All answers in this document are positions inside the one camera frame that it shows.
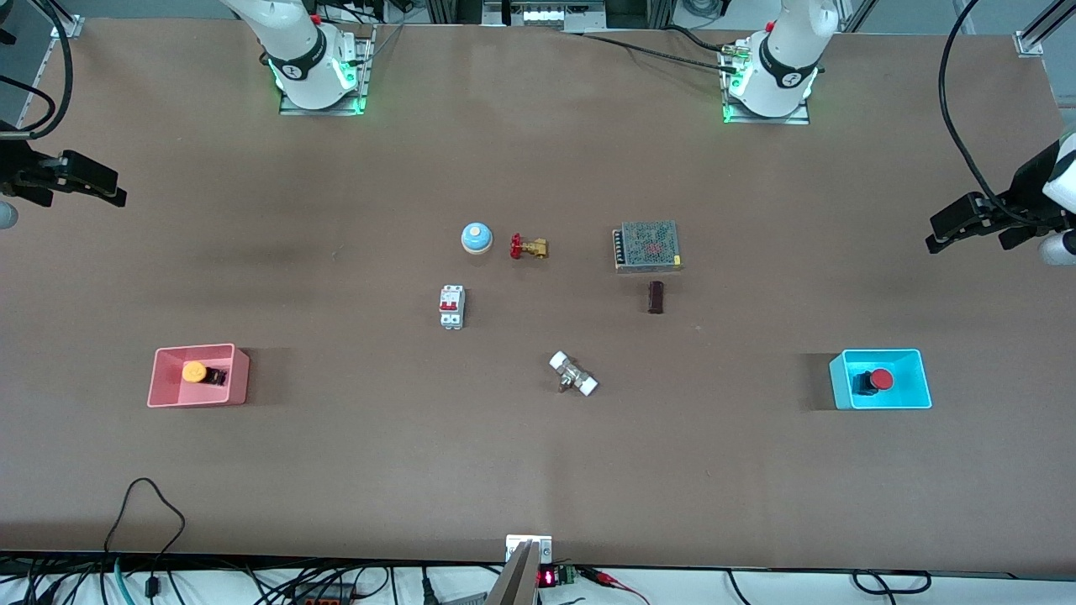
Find cyan plastic bin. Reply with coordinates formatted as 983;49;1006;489
829;349;933;411

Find pink plastic bin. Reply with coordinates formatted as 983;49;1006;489
147;343;251;408

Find metal mesh power supply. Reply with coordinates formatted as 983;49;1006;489
612;220;684;275

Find metal fitting white end caps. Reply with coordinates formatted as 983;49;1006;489
549;351;599;397

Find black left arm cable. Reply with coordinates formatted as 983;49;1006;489
938;0;1039;228

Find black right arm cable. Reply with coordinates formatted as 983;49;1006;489
0;0;76;140

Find thin black looped table cable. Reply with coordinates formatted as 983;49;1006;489
103;477;187;557

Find black cable to arm base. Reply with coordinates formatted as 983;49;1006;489
562;25;742;75

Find black coiled floor cable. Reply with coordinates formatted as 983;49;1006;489
852;570;932;596

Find red clip lead wire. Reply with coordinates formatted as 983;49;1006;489
580;568;652;605

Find grey camera mount bar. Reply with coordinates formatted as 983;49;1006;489
486;534;554;605

